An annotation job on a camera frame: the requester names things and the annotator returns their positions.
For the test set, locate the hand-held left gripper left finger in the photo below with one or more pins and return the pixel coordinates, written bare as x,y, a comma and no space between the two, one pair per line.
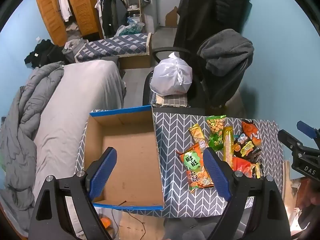
102,172

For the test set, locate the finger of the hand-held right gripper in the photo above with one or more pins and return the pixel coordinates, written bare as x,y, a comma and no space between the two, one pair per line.
290,140
306,128

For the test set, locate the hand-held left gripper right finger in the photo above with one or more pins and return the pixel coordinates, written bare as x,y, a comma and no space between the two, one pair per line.
216,175

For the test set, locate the orange green rice cracker packet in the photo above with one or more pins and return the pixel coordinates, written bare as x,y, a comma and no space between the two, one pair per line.
193,165

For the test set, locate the cardboard box with blue rim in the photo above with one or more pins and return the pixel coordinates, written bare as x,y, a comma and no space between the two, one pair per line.
130,160

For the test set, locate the long yellow snack packet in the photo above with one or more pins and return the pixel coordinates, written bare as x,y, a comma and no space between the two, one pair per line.
228,145

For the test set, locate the orange black chip bag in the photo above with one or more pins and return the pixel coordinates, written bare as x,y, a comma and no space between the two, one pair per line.
253,135

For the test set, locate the green pea snack packet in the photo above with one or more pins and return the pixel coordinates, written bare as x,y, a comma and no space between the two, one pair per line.
216,130

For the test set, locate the small yellow snack packet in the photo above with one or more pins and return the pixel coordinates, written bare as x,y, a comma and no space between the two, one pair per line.
196,132

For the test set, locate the red orange snack packet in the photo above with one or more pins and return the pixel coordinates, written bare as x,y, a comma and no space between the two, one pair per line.
242,166

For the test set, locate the dark snack packet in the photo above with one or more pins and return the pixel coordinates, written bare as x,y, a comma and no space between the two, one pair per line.
255,156

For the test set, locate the yellow black candy packet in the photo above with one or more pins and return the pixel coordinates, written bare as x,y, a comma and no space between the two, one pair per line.
246,148

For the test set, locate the small orange object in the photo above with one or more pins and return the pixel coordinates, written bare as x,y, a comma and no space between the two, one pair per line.
105,222

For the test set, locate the grey chevron tablecloth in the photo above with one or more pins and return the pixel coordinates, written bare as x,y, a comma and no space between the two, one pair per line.
175,130

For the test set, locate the bed with grey sheet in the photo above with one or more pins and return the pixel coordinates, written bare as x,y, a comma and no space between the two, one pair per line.
75,100

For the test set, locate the grey checked seat cushion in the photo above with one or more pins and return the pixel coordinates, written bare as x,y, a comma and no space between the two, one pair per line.
170,101

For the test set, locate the grey duvet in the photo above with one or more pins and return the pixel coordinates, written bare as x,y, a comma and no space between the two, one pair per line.
25,130

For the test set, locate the black office chair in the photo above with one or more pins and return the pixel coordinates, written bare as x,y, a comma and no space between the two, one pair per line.
197,82

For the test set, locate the white plastic bag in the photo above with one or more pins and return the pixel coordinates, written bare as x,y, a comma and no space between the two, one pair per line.
171,77

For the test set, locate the grey fleece blanket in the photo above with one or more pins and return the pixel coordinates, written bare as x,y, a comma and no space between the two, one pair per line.
225,50

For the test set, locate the grey clothes pile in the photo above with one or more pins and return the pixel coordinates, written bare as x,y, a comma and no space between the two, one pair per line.
72,47

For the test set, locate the black clothes pile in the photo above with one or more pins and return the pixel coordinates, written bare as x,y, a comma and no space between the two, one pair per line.
45,52

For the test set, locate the blue plastic bags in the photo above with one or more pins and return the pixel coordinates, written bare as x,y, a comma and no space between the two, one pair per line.
130,27

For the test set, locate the black hanging coat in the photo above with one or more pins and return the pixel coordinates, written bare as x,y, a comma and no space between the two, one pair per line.
200,17

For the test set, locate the rack of dark clothes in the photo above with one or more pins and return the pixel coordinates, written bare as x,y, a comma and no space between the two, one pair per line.
112,12

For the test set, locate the wooden wardrobe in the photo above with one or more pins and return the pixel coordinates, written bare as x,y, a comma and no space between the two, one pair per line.
82,5

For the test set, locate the white hanging shirt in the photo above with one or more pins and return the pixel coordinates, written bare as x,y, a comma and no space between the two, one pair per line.
64,5

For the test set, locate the wooden low bed frame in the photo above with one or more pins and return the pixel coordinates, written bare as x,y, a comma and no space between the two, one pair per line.
135,61

